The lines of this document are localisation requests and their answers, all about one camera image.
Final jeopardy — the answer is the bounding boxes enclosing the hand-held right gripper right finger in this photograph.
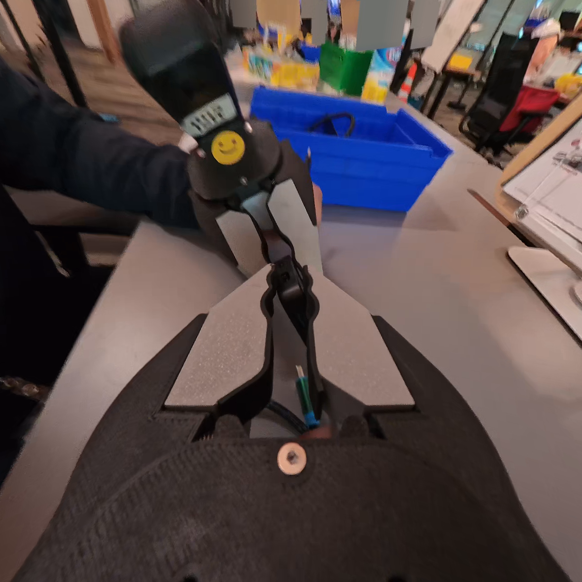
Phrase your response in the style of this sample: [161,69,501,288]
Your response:
[304,265,416,423]

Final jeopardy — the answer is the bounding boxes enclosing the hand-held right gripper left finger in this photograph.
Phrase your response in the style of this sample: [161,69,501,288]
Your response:
[164,264,276,423]

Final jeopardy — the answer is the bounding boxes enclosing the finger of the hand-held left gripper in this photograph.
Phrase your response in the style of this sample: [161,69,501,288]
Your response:
[267,179,324,276]
[215,209,270,279]

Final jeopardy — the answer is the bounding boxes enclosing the black braided cable green plugs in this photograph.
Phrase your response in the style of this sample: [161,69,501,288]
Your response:
[308,112,356,138]
[264,364,324,433]

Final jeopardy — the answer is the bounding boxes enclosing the small black hub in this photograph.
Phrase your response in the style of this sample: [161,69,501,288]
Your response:
[269,256,312,348]

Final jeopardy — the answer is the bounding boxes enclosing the blue storage bin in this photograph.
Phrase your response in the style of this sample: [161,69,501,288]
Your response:
[249,85,454,213]

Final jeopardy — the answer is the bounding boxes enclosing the person's left forearm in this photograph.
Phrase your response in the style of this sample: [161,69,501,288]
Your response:
[0,59,201,228]

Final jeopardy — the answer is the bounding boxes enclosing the yellow printed box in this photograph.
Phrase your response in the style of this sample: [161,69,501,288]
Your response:
[243,43,321,92]

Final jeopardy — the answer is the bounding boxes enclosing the small green bin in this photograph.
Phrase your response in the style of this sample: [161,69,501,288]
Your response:
[318,41,374,97]

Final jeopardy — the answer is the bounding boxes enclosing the white stand base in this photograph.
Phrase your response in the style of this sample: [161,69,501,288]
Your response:
[507,214,582,342]

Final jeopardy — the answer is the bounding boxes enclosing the black chair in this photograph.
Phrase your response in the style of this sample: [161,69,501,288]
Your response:
[458,32,562,157]

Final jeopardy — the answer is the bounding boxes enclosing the white sign board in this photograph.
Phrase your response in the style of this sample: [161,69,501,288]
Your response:
[420,0,486,73]

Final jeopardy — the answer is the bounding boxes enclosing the printed instruction sheet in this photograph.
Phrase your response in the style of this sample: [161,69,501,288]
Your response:
[502,119,582,255]

